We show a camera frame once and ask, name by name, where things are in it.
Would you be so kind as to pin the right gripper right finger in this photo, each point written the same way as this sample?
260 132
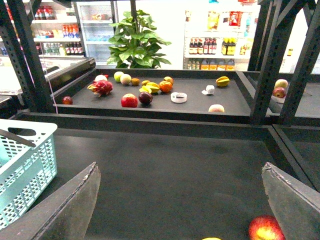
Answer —
295 205

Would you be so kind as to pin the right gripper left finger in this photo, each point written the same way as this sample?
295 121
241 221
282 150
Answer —
63 215

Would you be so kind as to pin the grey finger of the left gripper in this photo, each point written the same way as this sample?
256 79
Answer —
16 138

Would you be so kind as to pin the light blue plastic basket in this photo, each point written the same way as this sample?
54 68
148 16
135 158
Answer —
25 171

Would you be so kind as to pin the yellow mango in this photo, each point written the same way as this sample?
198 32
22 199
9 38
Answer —
211 238

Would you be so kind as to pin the red yellow apple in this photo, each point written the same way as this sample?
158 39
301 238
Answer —
265 227

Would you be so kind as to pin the small dark red fruit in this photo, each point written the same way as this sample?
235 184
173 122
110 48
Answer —
67 100

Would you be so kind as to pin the pink dragon fruit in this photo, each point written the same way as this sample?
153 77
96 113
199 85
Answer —
101 87

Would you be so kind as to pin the white onion with red tip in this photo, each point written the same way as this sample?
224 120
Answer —
101 77

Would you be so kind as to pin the left drinks shelf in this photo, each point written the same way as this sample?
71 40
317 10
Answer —
55 29

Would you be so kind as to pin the green red apple side tray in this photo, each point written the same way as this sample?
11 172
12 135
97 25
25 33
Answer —
281 83

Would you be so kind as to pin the pale peach fruit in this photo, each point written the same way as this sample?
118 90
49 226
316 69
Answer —
216 108

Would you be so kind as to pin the green apple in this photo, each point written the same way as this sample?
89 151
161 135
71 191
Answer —
117 76

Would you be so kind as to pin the red apple on shelf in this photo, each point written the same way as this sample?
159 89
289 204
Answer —
129 100

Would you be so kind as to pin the pale green melon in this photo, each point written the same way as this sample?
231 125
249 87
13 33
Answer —
125 79

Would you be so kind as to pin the black fruit display tray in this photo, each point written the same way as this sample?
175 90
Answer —
236 98

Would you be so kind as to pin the dark purple plum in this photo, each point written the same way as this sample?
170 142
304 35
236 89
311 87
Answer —
145 98

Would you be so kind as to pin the brown kiwi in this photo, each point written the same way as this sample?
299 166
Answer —
135 82

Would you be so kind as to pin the yellow starfruit far right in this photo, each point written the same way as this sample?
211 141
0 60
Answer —
222 81

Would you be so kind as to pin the yellow starfruit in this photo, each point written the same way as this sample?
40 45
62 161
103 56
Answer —
150 87
222 81

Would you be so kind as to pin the glass door refrigerator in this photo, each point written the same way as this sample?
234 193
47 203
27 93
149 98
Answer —
95 19

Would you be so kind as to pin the small orange brown fruit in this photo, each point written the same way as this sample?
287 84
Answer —
145 82

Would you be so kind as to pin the yellow starfruit centre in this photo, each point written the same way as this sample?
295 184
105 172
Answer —
150 87

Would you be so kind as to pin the green potted plant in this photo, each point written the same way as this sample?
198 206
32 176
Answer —
135 43

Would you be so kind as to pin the orange red fruit behind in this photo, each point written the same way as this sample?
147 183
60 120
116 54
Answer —
169 79

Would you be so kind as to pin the right bottle shelf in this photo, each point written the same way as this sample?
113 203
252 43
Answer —
219 40

